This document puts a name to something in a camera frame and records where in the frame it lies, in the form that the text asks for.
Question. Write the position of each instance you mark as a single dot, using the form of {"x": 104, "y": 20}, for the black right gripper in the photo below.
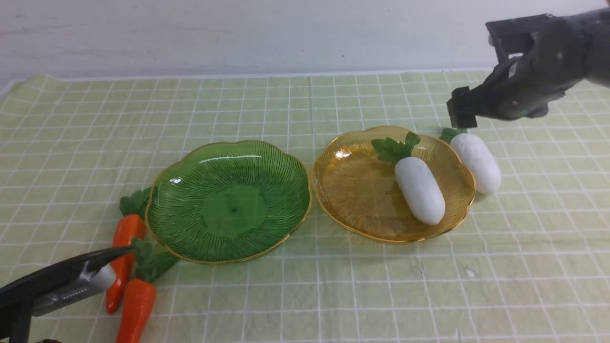
{"x": 539, "y": 59}

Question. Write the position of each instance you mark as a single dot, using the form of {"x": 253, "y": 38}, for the white toy radish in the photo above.
{"x": 474, "y": 153}
{"x": 415, "y": 180}

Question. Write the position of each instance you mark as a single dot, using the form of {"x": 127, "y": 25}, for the orange toy carrot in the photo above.
{"x": 151, "y": 262}
{"x": 130, "y": 225}

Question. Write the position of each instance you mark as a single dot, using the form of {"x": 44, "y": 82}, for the amber ribbed plastic plate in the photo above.
{"x": 360, "y": 192}

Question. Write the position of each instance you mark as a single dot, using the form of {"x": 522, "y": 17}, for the green checkered tablecloth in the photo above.
{"x": 529, "y": 264}

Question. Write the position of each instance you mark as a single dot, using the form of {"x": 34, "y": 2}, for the green ribbed plastic plate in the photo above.
{"x": 228, "y": 202}

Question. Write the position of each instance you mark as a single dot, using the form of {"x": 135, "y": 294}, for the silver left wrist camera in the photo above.
{"x": 89, "y": 282}

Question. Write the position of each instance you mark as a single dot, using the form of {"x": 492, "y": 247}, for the black left camera bracket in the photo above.
{"x": 17, "y": 297}

